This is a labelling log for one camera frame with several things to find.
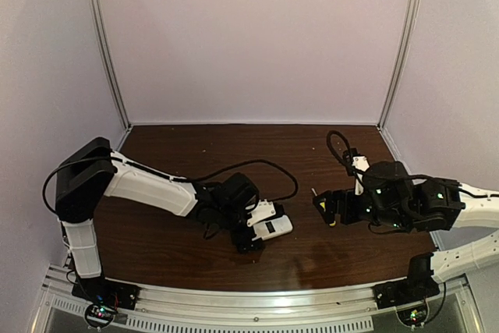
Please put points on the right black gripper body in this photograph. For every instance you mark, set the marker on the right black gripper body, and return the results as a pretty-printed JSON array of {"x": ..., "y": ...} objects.
[{"x": 339, "y": 207}]

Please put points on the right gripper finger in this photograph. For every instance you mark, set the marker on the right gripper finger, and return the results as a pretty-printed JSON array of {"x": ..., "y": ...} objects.
[
  {"x": 324, "y": 200},
  {"x": 331, "y": 216}
]

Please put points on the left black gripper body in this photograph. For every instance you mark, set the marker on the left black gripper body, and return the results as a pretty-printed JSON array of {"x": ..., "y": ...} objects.
[{"x": 246, "y": 240}]

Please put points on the yellow handled screwdriver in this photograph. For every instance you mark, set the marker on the yellow handled screwdriver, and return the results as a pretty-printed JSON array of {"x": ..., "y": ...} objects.
[{"x": 314, "y": 192}]

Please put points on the white remote control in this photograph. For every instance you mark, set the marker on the white remote control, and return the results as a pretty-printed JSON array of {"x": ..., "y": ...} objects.
[{"x": 272, "y": 228}]

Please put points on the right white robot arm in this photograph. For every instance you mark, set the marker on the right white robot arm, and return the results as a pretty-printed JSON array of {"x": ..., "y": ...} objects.
[{"x": 385, "y": 195}]

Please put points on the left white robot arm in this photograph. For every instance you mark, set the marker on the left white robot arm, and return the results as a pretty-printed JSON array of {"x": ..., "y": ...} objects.
[{"x": 75, "y": 189}]

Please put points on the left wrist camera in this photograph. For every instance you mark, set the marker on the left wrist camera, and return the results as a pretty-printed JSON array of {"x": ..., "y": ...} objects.
[{"x": 264, "y": 210}]

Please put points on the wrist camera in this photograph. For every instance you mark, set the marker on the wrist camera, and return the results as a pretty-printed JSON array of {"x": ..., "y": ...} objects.
[
  {"x": 359, "y": 164},
  {"x": 264, "y": 210}
]

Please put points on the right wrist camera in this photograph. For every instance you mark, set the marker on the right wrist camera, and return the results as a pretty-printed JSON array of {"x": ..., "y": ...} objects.
[{"x": 359, "y": 164}]

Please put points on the aluminium front rail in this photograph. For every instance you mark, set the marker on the aluminium front rail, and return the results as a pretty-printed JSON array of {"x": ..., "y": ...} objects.
[{"x": 160, "y": 309}]

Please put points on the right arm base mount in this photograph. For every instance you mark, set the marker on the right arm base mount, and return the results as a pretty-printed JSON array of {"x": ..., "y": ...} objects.
[{"x": 409, "y": 298}]

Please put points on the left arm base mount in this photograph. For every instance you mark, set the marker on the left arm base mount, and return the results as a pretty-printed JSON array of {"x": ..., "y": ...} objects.
[{"x": 106, "y": 299}]

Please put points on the right aluminium corner post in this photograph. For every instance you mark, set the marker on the right aluminium corner post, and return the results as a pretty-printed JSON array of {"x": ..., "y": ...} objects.
[{"x": 408, "y": 26}]

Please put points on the aluminium corner post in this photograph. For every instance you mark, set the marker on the aluminium corner post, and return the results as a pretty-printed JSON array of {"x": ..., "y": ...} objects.
[
  {"x": 106, "y": 58},
  {"x": 408, "y": 26}
]

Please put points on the left aluminium corner post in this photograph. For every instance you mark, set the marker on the left aluminium corner post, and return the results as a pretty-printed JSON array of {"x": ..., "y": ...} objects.
[{"x": 106, "y": 58}]

